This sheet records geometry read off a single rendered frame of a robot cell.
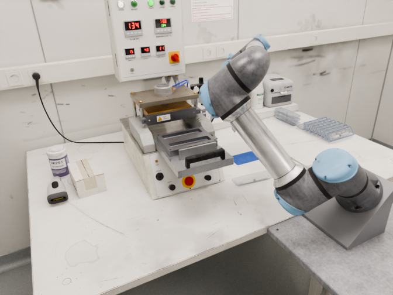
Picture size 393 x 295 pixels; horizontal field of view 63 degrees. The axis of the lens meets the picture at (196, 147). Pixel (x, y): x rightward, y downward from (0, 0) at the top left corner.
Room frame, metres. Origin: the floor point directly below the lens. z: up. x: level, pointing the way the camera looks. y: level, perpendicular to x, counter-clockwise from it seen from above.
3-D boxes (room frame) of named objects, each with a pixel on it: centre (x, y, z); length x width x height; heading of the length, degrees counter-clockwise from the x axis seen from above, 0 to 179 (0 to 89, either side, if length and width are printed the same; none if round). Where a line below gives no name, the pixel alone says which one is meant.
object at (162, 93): (1.46, 0.13, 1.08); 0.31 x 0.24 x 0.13; 112
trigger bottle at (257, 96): (2.06, -0.42, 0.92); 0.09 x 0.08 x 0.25; 39
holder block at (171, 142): (1.18, 0.04, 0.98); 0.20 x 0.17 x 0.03; 112
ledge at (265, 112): (2.04, -0.26, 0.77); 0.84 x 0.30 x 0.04; 116
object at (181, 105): (1.42, 0.13, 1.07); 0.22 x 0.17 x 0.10; 112
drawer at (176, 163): (1.14, 0.02, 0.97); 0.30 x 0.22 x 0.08; 22
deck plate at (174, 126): (1.45, 0.15, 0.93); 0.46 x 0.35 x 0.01; 22
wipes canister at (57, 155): (1.34, 0.65, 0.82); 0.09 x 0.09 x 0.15
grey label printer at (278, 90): (2.17, -0.54, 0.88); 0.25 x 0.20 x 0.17; 20
